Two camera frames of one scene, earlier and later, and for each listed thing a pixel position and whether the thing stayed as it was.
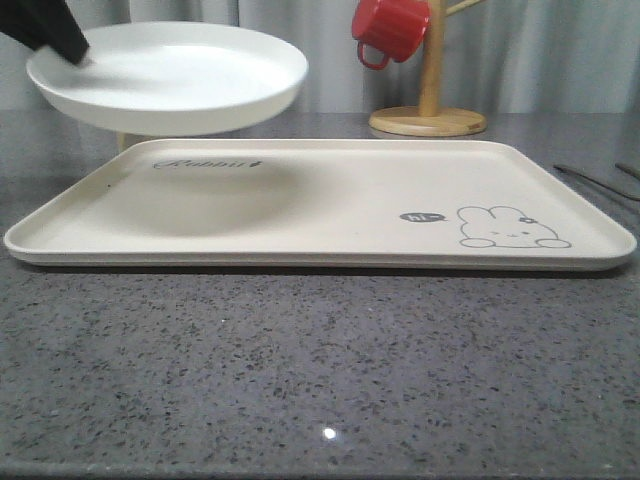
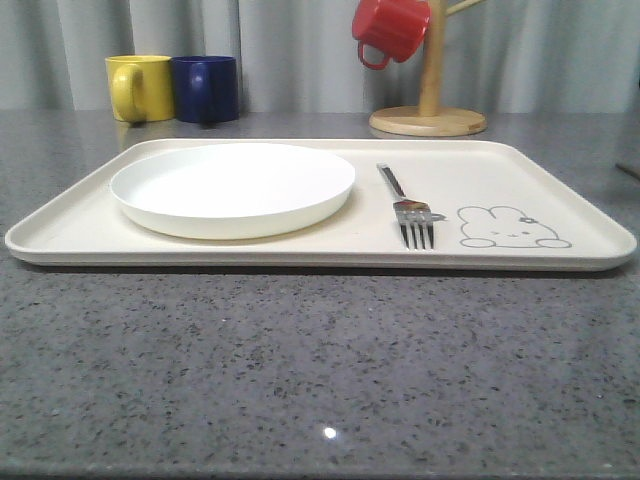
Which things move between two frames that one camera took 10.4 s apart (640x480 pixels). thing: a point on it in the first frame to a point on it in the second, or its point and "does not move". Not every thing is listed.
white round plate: (176, 78) to (232, 191)
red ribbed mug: (394, 27) does not move
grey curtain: (501, 57) does not move
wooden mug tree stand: (430, 118) does not move
